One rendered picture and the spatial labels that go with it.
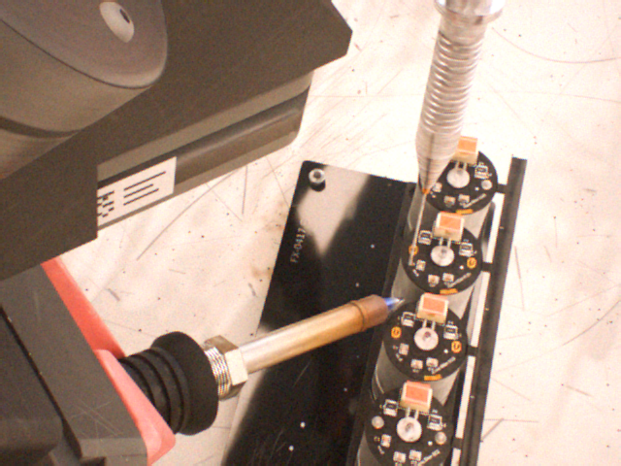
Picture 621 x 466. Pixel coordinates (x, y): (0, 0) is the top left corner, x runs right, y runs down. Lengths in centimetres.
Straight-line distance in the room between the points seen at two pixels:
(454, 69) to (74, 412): 14
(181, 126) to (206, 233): 30
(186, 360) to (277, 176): 18
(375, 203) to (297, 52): 29
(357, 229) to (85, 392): 25
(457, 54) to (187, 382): 10
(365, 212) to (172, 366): 17
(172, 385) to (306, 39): 15
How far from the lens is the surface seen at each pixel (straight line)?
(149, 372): 29
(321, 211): 44
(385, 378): 38
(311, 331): 32
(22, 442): 18
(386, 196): 44
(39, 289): 21
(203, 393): 29
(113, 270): 44
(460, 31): 29
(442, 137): 31
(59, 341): 21
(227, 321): 43
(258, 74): 15
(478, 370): 37
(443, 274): 38
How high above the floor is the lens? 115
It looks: 64 degrees down
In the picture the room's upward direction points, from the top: 6 degrees clockwise
